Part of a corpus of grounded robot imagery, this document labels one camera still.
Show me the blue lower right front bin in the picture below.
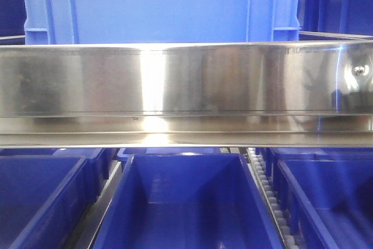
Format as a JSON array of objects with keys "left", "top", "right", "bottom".
[{"left": 277, "top": 160, "right": 372, "bottom": 248}]

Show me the blue lower right rear bin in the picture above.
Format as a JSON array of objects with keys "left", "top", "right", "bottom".
[{"left": 258, "top": 148, "right": 372, "bottom": 176}]

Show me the blue lower left front bin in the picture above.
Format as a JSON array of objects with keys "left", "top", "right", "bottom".
[{"left": 1, "top": 156, "right": 89, "bottom": 248}]

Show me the dark blue bin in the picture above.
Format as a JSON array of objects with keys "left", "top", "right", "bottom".
[
  {"left": 298, "top": 0, "right": 372, "bottom": 36},
  {"left": 1, "top": 0, "right": 26, "bottom": 37}
]

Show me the dark blue upper right bin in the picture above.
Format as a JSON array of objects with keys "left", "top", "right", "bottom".
[{"left": 298, "top": 0, "right": 372, "bottom": 36}]

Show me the roller track with white wheels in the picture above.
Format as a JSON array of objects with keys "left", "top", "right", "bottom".
[{"left": 247, "top": 148, "right": 299, "bottom": 249}]

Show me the blue lower centre rear bin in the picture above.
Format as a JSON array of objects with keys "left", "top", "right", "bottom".
[{"left": 115, "top": 147, "right": 222, "bottom": 170}]

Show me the stainless steel shelf rail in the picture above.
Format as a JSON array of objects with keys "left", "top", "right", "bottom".
[{"left": 1, "top": 38, "right": 372, "bottom": 148}]

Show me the dark blue upper left bin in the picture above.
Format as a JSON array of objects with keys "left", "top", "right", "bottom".
[{"left": 1, "top": 0, "right": 26, "bottom": 37}]

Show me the light blue bin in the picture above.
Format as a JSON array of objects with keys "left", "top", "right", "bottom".
[{"left": 24, "top": 0, "right": 300, "bottom": 44}]

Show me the blue lower left rear bin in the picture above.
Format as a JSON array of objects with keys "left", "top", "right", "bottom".
[{"left": 52, "top": 148, "right": 119, "bottom": 203}]

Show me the blue lower centre front bin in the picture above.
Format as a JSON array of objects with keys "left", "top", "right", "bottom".
[{"left": 94, "top": 154, "right": 283, "bottom": 248}]

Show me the steel rail screw right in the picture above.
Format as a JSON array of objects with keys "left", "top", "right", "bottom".
[{"left": 353, "top": 66, "right": 365, "bottom": 76}]

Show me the metal divider rail left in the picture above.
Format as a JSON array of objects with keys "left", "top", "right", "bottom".
[{"left": 64, "top": 161, "right": 122, "bottom": 249}]

